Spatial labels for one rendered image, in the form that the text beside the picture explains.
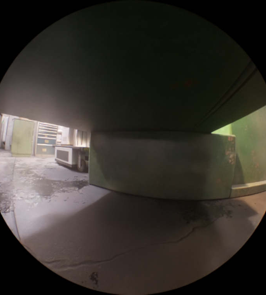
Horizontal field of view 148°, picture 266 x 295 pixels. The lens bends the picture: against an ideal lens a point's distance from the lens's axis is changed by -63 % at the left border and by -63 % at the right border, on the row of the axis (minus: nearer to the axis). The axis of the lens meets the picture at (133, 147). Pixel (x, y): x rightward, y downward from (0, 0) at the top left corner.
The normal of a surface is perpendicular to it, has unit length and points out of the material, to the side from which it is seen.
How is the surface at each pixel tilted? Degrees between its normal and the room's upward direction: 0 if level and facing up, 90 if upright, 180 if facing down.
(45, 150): 90
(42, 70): 180
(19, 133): 90
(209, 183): 90
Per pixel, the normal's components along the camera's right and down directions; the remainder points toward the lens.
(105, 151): -0.31, -0.04
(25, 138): 0.92, 0.04
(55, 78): -0.05, 1.00
